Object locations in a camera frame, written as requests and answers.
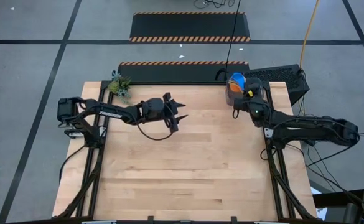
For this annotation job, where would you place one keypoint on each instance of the potted succulent plant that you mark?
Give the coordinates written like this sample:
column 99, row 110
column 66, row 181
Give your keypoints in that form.
column 119, row 87

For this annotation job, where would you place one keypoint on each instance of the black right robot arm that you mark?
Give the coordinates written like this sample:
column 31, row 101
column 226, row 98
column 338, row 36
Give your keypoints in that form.
column 309, row 127

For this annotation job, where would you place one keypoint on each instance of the grey translucent plastic basket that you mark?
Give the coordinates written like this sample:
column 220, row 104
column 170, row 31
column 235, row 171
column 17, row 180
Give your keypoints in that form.
column 230, row 100

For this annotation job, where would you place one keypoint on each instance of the black perforated computer case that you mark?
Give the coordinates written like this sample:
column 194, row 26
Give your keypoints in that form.
column 281, row 76

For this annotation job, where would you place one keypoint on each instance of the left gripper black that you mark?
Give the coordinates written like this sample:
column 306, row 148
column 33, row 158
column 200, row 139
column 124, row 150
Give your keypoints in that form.
column 155, row 109

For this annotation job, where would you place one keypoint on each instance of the small dark blue measuring cup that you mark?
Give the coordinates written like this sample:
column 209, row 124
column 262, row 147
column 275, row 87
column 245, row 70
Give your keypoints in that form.
column 238, row 80

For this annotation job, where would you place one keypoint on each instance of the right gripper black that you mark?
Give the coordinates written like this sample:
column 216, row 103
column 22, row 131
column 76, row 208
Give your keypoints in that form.
column 258, row 107

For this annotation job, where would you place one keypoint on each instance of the black mat with striped edges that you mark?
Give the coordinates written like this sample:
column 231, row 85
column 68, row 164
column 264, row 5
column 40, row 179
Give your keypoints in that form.
column 188, row 26
column 175, row 73

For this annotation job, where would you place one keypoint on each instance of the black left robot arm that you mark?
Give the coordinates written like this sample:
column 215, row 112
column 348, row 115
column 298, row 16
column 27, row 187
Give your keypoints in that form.
column 110, row 112

